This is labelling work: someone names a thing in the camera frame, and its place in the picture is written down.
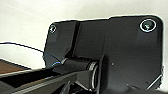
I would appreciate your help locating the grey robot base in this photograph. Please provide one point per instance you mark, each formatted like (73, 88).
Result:
(126, 56)

